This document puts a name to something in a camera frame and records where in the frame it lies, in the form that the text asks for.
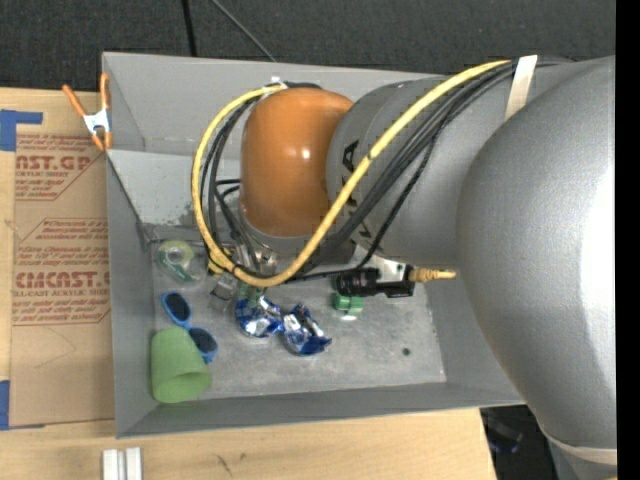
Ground brown cardboard board, red print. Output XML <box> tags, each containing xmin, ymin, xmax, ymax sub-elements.
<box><xmin>0</xmin><ymin>86</ymin><xmax>117</xmax><ymax>430</ymax></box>

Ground blue sunglasses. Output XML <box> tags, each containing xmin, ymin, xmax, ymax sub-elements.
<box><xmin>158</xmin><ymin>291</ymin><xmax>220</xmax><ymax>365</ymax></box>

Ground blue and silver foil packet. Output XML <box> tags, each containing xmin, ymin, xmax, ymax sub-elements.
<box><xmin>233</xmin><ymin>295</ymin><xmax>334</xmax><ymax>357</ymax></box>

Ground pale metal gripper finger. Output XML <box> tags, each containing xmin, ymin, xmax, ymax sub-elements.
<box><xmin>206</xmin><ymin>272</ymin><xmax>237</xmax><ymax>315</ymax></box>

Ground black cylinder on white bracket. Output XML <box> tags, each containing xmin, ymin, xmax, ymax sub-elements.
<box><xmin>333</xmin><ymin>258</ymin><xmax>416</xmax><ymax>300</ymax></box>

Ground grey metal bin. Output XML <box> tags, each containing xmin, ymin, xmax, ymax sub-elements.
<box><xmin>101</xmin><ymin>51</ymin><xmax>527</xmax><ymax>440</ymax></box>

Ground green cup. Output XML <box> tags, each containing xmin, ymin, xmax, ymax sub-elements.
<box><xmin>149</xmin><ymin>326</ymin><xmax>214</xmax><ymax>405</ymax></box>

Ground clear tape roll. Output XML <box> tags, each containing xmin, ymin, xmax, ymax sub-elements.
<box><xmin>153</xmin><ymin>237</ymin><xmax>209</xmax><ymax>290</ymax></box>

